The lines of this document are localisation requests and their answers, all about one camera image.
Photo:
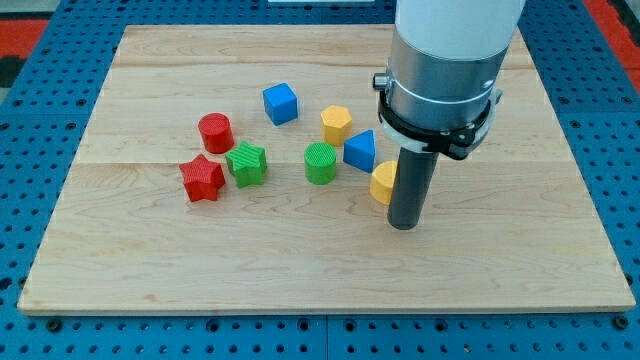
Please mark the yellow hexagon block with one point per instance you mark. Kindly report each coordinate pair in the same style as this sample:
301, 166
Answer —
336, 125

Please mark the green cylinder block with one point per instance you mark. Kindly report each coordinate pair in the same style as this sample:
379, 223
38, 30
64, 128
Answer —
320, 163

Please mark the blue triangle block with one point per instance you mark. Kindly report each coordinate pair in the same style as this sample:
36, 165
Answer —
360, 151

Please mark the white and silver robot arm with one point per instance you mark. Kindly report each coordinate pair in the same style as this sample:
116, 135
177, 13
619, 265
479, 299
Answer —
437, 93

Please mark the blue cube block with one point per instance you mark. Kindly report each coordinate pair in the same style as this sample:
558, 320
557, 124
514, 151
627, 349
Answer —
280, 104

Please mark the light wooden board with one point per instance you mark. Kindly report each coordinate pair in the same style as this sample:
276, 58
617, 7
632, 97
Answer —
511, 229

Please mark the yellow cylinder block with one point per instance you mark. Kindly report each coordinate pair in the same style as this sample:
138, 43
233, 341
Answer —
382, 182

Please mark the red cylinder block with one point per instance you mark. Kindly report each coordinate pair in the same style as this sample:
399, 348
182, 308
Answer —
216, 133

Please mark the red star block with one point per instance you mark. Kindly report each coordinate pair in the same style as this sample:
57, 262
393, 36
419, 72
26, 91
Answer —
202, 178

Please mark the green star block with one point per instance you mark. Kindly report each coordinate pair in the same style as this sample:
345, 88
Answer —
247, 163

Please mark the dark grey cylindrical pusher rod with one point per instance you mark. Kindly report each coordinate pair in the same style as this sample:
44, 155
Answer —
414, 173

